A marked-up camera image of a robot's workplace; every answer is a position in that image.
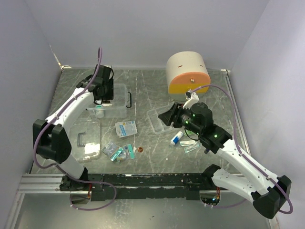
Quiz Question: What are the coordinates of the white green medicine bottle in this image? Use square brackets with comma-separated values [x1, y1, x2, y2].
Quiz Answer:
[94, 106, 104, 118]

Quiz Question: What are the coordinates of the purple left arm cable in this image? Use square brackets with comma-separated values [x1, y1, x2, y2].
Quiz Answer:
[32, 46, 103, 172]

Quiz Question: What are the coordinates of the round drawer cabinet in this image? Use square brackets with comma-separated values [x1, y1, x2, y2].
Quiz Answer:
[165, 51, 211, 103]

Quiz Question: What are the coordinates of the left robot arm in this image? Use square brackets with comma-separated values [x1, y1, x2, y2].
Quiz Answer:
[32, 64, 114, 190]

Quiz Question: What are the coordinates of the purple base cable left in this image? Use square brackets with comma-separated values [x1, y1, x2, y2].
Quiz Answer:
[69, 186, 118, 211]

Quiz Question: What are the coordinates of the clear compartment tray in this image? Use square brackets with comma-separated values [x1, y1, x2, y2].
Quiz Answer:
[147, 105, 173, 135]

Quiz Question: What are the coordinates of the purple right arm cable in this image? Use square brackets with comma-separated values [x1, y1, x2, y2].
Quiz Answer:
[190, 84, 294, 215]

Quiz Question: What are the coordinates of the white gauze pad on lid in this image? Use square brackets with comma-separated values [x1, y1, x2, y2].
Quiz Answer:
[84, 143, 100, 155]

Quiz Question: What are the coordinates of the white gauze packet blue print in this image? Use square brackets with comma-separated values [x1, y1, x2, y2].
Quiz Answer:
[115, 120, 138, 138]

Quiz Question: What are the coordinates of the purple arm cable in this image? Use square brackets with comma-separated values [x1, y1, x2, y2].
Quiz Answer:
[190, 84, 294, 215]
[32, 46, 103, 172]

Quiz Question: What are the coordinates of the teal bandage packet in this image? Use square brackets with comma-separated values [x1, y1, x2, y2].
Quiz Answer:
[110, 144, 135, 162]

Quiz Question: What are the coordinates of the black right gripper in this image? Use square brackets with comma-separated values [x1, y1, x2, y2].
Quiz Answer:
[159, 102, 202, 135]

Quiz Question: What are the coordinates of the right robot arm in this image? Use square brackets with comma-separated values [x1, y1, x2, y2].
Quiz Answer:
[158, 103, 292, 219]

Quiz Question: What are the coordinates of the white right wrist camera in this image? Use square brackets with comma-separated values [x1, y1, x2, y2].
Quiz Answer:
[183, 91, 199, 109]

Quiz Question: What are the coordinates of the clear teal wrapped packet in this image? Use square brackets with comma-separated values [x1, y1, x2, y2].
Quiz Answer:
[184, 142, 200, 154]

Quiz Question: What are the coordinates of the clear plastic box lid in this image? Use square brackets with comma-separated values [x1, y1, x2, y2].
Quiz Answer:
[69, 119, 101, 163]

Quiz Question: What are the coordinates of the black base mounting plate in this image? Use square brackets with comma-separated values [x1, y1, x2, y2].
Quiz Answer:
[59, 173, 216, 201]

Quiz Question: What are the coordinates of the white blue ointment tube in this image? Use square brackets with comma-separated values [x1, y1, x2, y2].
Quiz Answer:
[170, 131, 183, 146]

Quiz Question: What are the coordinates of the clear plastic storage box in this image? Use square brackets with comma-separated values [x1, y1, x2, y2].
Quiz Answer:
[86, 83, 132, 118]

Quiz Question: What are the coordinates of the aluminium frame rail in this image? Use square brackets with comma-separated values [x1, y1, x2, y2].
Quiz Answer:
[4, 174, 65, 229]

